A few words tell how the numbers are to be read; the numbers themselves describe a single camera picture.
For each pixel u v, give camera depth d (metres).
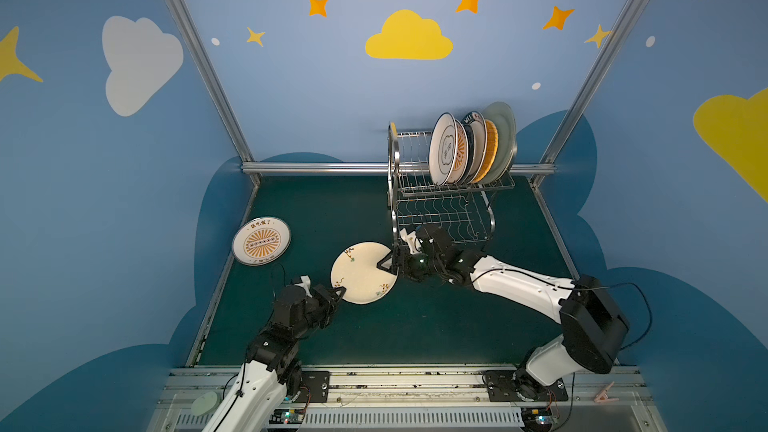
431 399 0.73
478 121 0.78
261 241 1.01
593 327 0.44
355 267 0.84
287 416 0.71
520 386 0.66
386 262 0.77
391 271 0.73
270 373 0.55
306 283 0.78
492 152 0.73
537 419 0.71
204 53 0.85
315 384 0.75
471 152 0.71
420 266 0.71
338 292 0.79
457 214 1.04
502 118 0.76
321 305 0.72
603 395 0.73
